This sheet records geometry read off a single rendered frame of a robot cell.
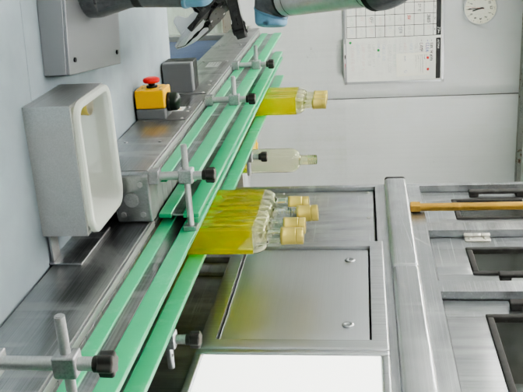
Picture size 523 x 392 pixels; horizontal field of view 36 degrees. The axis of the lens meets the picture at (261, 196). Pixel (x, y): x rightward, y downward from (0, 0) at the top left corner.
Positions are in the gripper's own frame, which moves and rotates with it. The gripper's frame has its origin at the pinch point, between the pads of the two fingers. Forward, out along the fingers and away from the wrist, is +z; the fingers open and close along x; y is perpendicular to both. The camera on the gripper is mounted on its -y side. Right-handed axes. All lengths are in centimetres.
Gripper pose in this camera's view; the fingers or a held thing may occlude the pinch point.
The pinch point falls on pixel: (181, 46)
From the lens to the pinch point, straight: 190.0
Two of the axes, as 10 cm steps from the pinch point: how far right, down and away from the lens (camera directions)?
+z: -7.0, 7.1, -0.3
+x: -1.3, -1.7, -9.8
